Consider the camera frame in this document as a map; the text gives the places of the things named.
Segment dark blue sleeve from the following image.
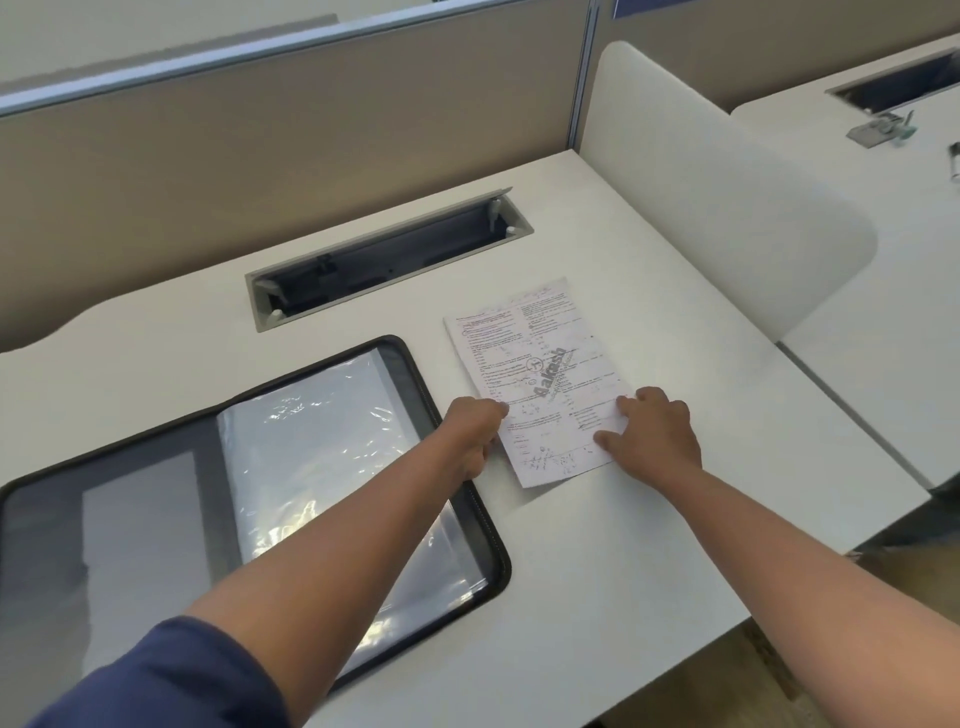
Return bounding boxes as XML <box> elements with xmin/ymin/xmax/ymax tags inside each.
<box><xmin>26</xmin><ymin>616</ymin><xmax>290</xmax><ymax>728</ymax></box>

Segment black zip display folder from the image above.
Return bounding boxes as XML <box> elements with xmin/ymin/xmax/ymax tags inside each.
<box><xmin>0</xmin><ymin>334</ymin><xmax>513</xmax><ymax>695</ymax></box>

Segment person's right hand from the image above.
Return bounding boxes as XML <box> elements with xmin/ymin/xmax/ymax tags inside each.
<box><xmin>594</xmin><ymin>387</ymin><xmax>704</xmax><ymax>485</ymax></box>

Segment beige partition panel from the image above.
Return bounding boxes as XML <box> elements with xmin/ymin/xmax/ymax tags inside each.
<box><xmin>0</xmin><ymin>0</ymin><xmax>594</xmax><ymax>354</ymax></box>

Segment person's left forearm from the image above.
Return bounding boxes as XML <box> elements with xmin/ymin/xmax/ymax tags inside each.
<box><xmin>183</xmin><ymin>442</ymin><xmax>481</xmax><ymax>676</ymax></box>

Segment person's left hand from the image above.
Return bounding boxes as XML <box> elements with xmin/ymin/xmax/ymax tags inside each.
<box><xmin>435</xmin><ymin>396</ymin><xmax>510</xmax><ymax>483</ymax></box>

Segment person's right forearm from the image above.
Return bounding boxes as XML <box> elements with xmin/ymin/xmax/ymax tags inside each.
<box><xmin>637</xmin><ymin>468</ymin><xmax>960</xmax><ymax>728</ymax></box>

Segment grey desk cable tray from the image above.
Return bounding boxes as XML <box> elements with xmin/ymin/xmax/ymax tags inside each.
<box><xmin>244</xmin><ymin>186</ymin><xmax>535</xmax><ymax>333</ymax></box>

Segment printed paper sheet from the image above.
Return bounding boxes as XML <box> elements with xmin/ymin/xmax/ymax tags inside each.
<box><xmin>443</xmin><ymin>277</ymin><xmax>637</xmax><ymax>490</ymax></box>

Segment white curved desk divider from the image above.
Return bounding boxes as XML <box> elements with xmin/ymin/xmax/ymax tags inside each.
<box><xmin>579</xmin><ymin>40</ymin><xmax>879</xmax><ymax>342</ymax></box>

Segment clear plastic sleeve pages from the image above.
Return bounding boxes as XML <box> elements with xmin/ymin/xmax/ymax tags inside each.
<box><xmin>216</xmin><ymin>352</ymin><xmax>498</xmax><ymax>669</ymax></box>

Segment small grey metal clamp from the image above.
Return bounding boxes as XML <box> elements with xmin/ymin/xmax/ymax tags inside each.
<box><xmin>847</xmin><ymin>109</ymin><xmax>918</xmax><ymax>148</ymax></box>

